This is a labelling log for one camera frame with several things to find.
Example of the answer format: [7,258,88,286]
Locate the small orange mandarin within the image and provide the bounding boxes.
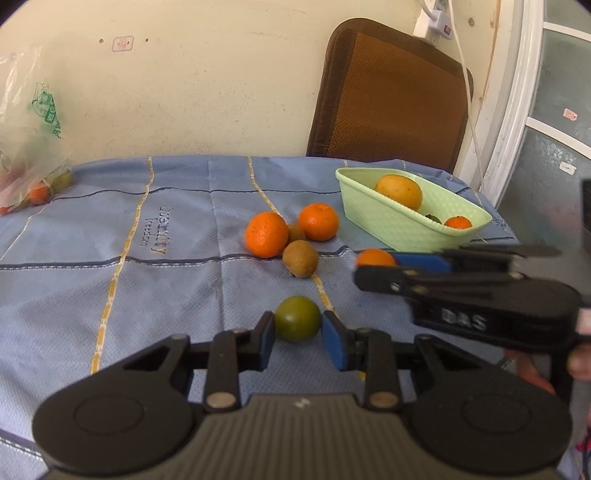
[356,248,398,268]

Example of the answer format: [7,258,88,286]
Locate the green tomato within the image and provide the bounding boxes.
[425,214,442,224]
[274,296,322,343]

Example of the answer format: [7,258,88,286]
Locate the large yellow grapefruit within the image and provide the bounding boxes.
[375,174,423,211]

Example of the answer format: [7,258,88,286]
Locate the orange mandarin back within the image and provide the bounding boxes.
[297,203,339,242]

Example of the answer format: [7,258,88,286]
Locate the person's right hand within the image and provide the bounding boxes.
[503,340,591,458]

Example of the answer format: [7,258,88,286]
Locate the green plastic basket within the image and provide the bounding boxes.
[335,167,493,253]

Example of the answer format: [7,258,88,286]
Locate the brown kiwi fruit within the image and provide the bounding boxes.
[283,240,318,278]

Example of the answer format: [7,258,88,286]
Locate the small kiwi behind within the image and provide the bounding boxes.
[287,223,307,243]

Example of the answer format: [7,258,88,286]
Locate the blue checked tablecloth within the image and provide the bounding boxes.
[0,155,521,480]

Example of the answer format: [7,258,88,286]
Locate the white power strip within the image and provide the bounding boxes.
[413,0,453,44]

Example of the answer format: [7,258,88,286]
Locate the orange fruit in bag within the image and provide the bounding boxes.
[27,182,52,205]

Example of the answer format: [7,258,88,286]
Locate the clear plastic bag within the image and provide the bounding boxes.
[1,45,73,216]

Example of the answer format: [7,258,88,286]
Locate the white power cable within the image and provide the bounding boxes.
[445,0,486,195]

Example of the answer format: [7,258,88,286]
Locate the white door frame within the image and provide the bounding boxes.
[461,0,591,209]

